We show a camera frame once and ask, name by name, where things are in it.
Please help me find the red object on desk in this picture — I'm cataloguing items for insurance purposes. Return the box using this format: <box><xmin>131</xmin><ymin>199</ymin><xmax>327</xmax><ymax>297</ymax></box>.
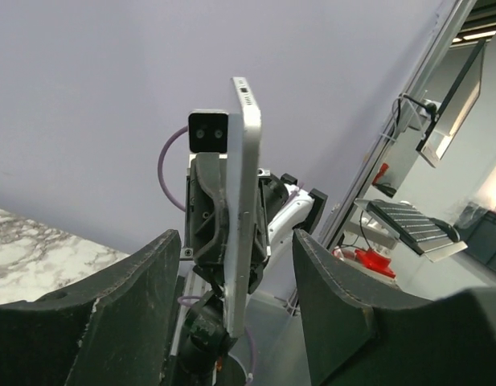
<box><xmin>332</xmin><ymin>248</ymin><xmax>396</xmax><ymax>279</ymax></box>

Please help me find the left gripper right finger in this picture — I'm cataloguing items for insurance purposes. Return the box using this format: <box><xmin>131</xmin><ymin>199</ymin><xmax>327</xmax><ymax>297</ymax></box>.
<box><xmin>293</xmin><ymin>230</ymin><xmax>496</xmax><ymax>385</ymax></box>

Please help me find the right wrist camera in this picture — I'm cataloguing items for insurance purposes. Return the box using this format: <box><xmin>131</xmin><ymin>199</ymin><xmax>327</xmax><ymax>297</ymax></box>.
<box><xmin>187</xmin><ymin>109</ymin><xmax>228</xmax><ymax>154</ymax></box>

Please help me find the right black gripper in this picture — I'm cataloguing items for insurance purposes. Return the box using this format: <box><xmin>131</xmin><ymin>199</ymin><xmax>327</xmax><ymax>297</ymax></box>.
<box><xmin>185</xmin><ymin>153</ymin><xmax>289</xmax><ymax>296</ymax></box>

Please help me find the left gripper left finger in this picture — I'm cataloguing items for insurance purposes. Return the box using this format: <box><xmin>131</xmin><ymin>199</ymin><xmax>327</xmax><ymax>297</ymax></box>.
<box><xmin>0</xmin><ymin>230</ymin><xmax>181</xmax><ymax>385</ymax></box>

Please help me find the grey silver phone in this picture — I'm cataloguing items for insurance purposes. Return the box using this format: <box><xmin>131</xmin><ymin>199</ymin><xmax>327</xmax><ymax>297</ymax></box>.
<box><xmin>223</xmin><ymin>76</ymin><xmax>262</xmax><ymax>339</ymax></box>

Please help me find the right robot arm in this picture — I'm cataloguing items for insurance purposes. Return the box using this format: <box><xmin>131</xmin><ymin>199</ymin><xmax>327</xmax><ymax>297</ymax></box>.
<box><xmin>170</xmin><ymin>153</ymin><xmax>326</xmax><ymax>385</ymax></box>

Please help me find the monitor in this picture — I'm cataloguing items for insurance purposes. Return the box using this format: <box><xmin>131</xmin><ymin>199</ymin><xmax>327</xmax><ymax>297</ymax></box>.
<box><xmin>416</xmin><ymin>39</ymin><xmax>486</xmax><ymax>168</ymax></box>

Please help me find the keyboard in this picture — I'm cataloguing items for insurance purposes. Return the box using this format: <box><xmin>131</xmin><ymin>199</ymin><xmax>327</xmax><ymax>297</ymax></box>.
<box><xmin>367</xmin><ymin>199</ymin><xmax>461</xmax><ymax>243</ymax></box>

